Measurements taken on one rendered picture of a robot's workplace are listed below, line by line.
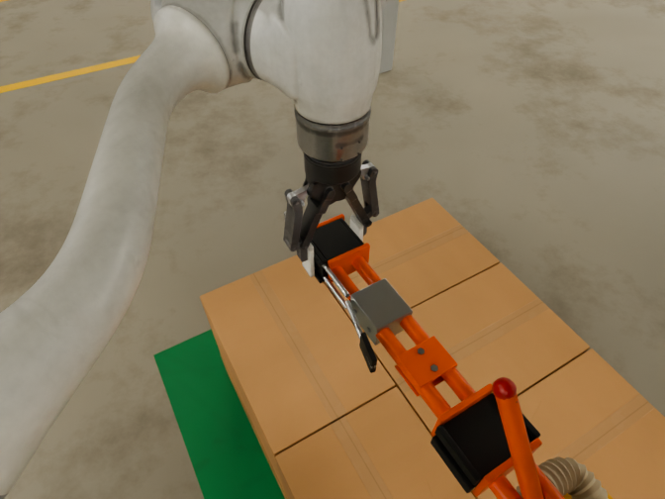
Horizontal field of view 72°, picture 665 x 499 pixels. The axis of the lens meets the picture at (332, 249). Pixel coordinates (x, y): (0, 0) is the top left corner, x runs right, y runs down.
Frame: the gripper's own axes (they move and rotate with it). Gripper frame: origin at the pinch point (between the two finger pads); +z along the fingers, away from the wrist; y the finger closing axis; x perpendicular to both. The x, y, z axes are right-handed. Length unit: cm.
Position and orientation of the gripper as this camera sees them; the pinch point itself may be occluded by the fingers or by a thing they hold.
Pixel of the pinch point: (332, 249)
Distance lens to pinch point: 74.1
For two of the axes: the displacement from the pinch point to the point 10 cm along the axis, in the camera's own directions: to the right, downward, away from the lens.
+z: 0.0, 6.6, 7.5
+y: 8.7, -3.8, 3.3
